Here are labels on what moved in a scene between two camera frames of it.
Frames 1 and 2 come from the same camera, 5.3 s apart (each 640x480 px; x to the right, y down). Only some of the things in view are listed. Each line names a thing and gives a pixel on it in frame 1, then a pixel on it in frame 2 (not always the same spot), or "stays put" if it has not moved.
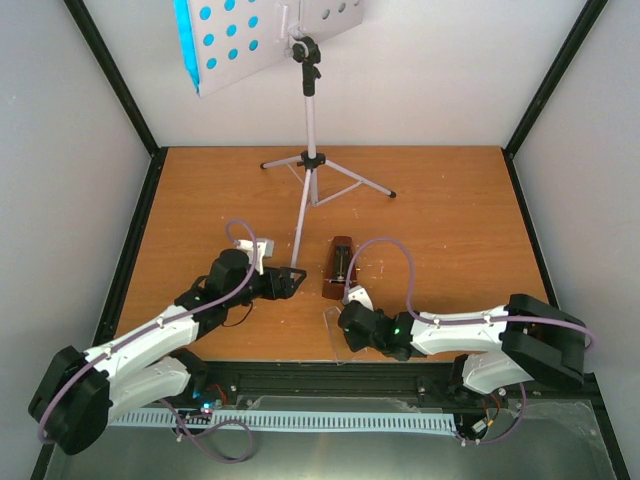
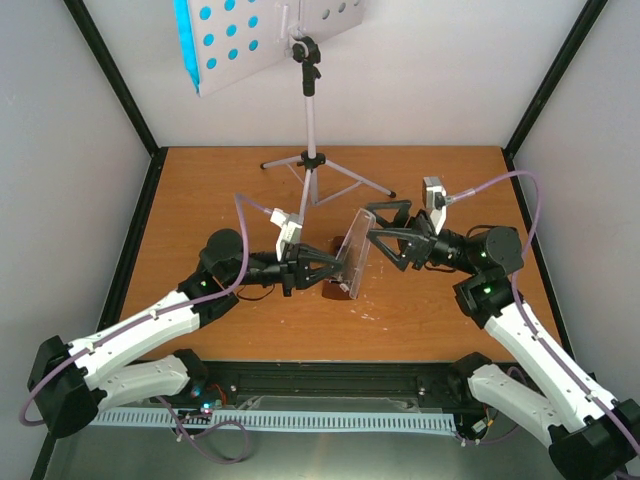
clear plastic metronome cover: (341, 348) → (353, 250)
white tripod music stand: (236, 38) stays put
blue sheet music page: (188, 43) stays put
